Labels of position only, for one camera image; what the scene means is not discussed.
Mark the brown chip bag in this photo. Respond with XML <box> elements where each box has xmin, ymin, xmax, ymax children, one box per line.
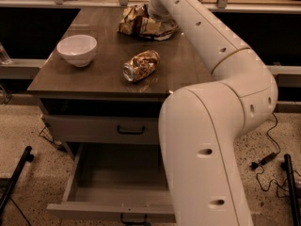
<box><xmin>118</xmin><ymin>4</ymin><xmax>179</xmax><ymax>40</ymax></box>

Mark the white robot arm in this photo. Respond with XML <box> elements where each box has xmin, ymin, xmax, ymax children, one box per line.
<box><xmin>149</xmin><ymin>0</ymin><xmax>277</xmax><ymax>226</ymax></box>

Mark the grey drawer cabinet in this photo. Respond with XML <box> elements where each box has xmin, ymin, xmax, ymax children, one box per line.
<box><xmin>26</xmin><ymin>7</ymin><xmax>217</xmax><ymax>171</ymax></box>

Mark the open grey middle drawer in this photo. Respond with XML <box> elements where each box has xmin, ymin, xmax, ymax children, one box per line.
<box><xmin>47</xmin><ymin>144</ymin><xmax>175</xmax><ymax>223</ymax></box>

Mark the closed grey top drawer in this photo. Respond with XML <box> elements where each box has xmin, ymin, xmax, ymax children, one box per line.
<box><xmin>42</xmin><ymin>115</ymin><xmax>159</xmax><ymax>145</ymax></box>

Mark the crushed gold soda can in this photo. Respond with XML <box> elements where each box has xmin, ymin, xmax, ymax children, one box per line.
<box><xmin>122</xmin><ymin>50</ymin><xmax>160</xmax><ymax>83</ymax></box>

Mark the white ceramic bowl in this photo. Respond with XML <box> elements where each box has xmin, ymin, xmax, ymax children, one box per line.
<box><xmin>56</xmin><ymin>35</ymin><xmax>97</xmax><ymax>67</ymax></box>

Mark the black left stand leg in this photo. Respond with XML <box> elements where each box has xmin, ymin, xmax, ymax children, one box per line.
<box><xmin>0</xmin><ymin>146</ymin><xmax>34</xmax><ymax>216</ymax></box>

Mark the clear glass at left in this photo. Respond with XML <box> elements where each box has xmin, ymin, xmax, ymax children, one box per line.
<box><xmin>0</xmin><ymin>42</ymin><xmax>12</xmax><ymax>65</ymax></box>

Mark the black top drawer handle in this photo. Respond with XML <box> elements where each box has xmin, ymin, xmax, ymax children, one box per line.
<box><xmin>117</xmin><ymin>125</ymin><xmax>146</xmax><ymax>135</ymax></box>

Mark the black drawer handle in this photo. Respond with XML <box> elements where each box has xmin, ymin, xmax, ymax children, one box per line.
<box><xmin>119</xmin><ymin>214</ymin><xmax>151</xmax><ymax>226</ymax></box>
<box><xmin>117</xmin><ymin>125</ymin><xmax>146</xmax><ymax>135</ymax></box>

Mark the black middle drawer handle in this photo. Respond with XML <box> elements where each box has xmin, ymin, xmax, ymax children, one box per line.
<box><xmin>119</xmin><ymin>214</ymin><xmax>151</xmax><ymax>226</ymax></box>

